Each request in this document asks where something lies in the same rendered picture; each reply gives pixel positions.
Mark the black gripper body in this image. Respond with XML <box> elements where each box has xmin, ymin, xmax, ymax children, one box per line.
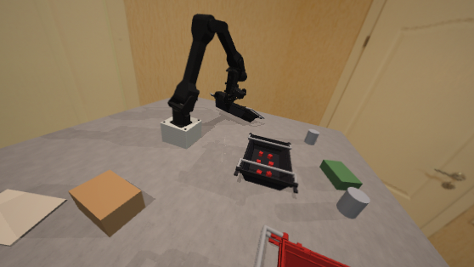
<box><xmin>214</xmin><ymin>81</ymin><xmax>239</xmax><ymax>99</ymax></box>

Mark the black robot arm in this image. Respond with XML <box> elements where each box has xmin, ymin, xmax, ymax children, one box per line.
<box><xmin>168</xmin><ymin>14</ymin><xmax>247</xmax><ymax>128</ymax></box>

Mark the beige flat panel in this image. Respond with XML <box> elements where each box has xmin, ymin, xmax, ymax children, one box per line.
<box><xmin>0</xmin><ymin>190</ymin><xmax>67</xmax><ymax>247</ymax></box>

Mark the brown cardboard box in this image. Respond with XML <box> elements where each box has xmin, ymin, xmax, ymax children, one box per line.
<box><xmin>68</xmin><ymin>170</ymin><xmax>145</xmax><ymax>237</ymax></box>

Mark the grey cylinder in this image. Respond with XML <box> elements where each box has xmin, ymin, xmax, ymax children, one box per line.
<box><xmin>305</xmin><ymin>129</ymin><xmax>319</xmax><ymax>145</ymax></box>
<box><xmin>336</xmin><ymin>187</ymin><xmax>370</xmax><ymax>219</ymax></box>

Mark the green flat box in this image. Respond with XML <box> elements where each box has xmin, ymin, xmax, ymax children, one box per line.
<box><xmin>320</xmin><ymin>160</ymin><xmax>363</xmax><ymax>190</ymax></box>

